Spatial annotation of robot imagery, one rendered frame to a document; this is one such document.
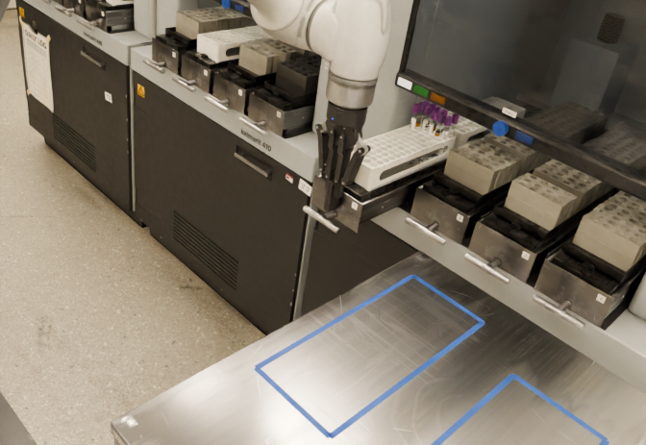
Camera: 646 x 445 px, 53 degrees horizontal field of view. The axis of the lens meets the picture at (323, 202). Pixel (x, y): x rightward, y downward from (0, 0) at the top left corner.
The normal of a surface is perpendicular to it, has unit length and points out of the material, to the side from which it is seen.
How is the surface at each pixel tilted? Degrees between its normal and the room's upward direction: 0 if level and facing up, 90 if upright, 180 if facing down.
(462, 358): 0
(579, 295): 90
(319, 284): 90
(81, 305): 0
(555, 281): 90
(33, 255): 0
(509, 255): 90
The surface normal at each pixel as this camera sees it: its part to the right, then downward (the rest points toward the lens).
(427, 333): 0.14, -0.84
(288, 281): -0.70, 0.29
